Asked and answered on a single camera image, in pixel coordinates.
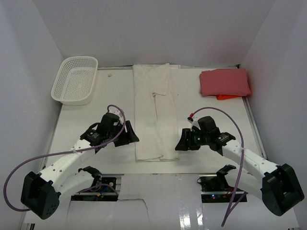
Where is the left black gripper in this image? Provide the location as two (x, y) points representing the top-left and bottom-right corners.
(107, 120), (139, 147)

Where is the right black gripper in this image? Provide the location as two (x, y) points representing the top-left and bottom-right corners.
(175, 128), (209, 151)

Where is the white t shirt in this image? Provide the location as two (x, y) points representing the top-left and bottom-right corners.
(132, 64), (179, 161)

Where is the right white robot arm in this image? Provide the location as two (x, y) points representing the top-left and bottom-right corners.
(175, 116), (305, 216)

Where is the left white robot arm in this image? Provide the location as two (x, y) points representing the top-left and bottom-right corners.
(21, 112), (139, 220)

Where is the folded orange t shirt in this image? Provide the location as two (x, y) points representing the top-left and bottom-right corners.
(216, 95), (240, 100)

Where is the folded red t shirt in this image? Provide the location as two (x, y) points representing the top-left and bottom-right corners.
(200, 69), (251, 97)

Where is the white plastic basket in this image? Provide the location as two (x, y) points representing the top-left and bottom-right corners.
(51, 56), (98, 106)

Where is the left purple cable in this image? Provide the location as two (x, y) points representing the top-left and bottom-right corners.
(2, 104), (127, 212)

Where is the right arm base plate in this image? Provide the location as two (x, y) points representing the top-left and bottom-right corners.
(197, 164), (236, 204)

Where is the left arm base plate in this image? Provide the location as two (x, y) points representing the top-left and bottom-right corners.
(71, 175), (121, 202)

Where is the aluminium frame rail left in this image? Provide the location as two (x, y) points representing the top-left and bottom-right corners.
(20, 107), (61, 220)

